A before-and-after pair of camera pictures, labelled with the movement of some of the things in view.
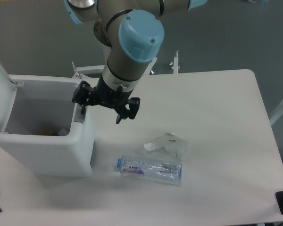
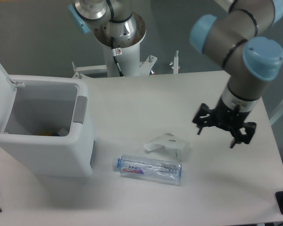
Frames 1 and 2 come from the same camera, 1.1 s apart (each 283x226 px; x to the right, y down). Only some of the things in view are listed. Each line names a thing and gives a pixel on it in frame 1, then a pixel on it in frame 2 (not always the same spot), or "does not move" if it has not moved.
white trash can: (36, 127) does not move
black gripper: (103, 94) → (226, 117)
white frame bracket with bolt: (174, 65) does not move
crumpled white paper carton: (176, 145) does not move
